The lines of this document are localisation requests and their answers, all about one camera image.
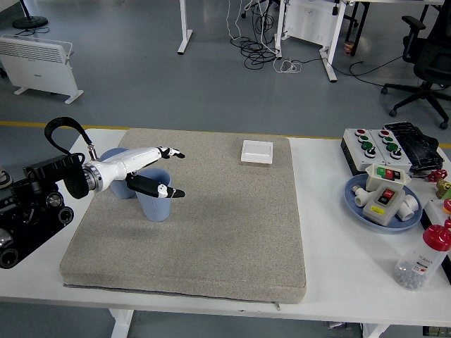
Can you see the white pipe tee fitting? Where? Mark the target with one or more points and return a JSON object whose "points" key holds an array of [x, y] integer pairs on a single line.
{"points": [[360, 199]]}

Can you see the white switch box, coloured buttons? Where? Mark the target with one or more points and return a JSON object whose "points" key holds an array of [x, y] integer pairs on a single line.
{"points": [[377, 179]]}

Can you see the person's shoe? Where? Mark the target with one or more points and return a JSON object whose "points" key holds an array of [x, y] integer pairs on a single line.
{"points": [[4, 177]]}

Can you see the black office chair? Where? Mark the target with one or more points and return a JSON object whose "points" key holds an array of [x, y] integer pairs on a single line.
{"points": [[428, 60]]}

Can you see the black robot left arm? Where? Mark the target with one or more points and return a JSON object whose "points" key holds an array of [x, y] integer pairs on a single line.
{"points": [[42, 183]]}

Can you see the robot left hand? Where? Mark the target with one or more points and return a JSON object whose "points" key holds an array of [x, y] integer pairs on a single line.
{"points": [[120, 165]]}

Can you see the blue ribbed plastic cup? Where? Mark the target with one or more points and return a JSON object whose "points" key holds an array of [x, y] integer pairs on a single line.
{"points": [[155, 209], [121, 191]]}

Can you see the black foot pedal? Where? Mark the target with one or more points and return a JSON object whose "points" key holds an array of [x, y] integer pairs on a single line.
{"points": [[417, 144]]}

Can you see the blue plate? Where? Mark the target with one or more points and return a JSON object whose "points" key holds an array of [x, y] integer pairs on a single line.
{"points": [[352, 211]]}

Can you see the white wall switch plate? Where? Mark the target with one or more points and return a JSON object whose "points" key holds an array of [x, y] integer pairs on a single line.
{"points": [[257, 152]]}

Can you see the clear bottle with red cap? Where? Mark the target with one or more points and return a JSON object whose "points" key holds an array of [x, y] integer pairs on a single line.
{"points": [[421, 262]]}

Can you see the grey-brown cushion mat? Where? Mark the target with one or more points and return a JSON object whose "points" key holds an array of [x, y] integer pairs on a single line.
{"points": [[211, 218]]}

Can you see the white table leg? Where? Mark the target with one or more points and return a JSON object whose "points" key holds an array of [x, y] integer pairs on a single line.
{"points": [[375, 331], [121, 324]]}

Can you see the white desk leg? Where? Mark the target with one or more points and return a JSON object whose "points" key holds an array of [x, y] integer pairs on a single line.
{"points": [[185, 31], [329, 63]]}

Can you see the black desk frame leg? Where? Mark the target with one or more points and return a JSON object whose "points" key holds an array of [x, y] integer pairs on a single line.
{"points": [[361, 17]]}

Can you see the white pipe coupling fitting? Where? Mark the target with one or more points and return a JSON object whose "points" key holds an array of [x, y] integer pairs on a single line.
{"points": [[408, 209]]}

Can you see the small can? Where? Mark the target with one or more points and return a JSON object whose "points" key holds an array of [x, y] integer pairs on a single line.
{"points": [[349, 48]]}

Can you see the grey push-button switch box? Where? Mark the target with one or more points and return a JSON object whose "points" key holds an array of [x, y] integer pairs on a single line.
{"points": [[380, 211]]}

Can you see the white four-button control box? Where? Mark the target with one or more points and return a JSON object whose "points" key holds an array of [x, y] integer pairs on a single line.
{"points": [[354, 146], [403, 160]]}

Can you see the white panel heater with grille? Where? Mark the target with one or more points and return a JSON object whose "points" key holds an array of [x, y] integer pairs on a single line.
{"points": [[38, 67]]}

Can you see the emergency stop button box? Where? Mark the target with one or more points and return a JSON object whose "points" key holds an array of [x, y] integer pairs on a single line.
{"points": [[437, 214]]}

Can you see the black round stand base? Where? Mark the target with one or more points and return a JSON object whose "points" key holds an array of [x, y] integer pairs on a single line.
{"points": [[30, 22]]}

